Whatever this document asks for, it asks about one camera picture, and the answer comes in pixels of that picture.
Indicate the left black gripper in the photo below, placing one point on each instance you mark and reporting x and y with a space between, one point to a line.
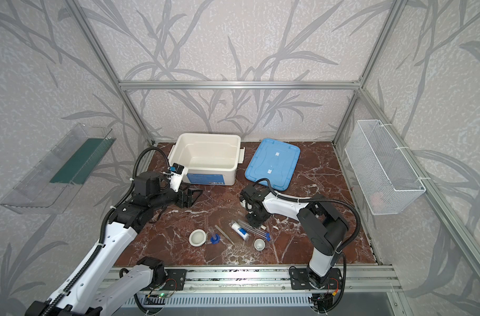
185 197

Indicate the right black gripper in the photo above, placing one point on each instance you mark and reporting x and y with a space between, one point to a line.
256 213

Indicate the blue-capped test tube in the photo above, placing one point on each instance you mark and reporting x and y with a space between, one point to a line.
244 225
260 233

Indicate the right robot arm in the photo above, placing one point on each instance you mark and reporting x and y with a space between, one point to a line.
330 225

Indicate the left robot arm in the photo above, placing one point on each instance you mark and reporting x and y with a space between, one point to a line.
78 294

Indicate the white gauze roll blue label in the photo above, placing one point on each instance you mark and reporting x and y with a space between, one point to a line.
239 230

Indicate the small white ceramic crucible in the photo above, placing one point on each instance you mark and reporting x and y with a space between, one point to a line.
259 244

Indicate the white plastic storage bin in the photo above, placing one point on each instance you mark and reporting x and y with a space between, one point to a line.
210 159

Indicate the large white ceramic dish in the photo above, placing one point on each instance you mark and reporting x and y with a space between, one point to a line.
198 238

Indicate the blue base small flask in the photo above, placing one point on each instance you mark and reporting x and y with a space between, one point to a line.
215 239

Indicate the blue plastic bin lid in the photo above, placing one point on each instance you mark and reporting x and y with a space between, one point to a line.
274 160

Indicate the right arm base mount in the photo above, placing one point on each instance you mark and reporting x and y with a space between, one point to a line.
305 279

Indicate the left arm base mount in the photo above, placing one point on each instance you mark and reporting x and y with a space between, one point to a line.
174 281

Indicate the white wire mesh basket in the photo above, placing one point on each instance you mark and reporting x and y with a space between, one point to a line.
388 181

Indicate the aluminium front rail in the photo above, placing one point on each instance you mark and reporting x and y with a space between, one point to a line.
215 279

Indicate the clear acrylic wall shelf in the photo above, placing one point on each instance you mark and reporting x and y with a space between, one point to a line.
50 187

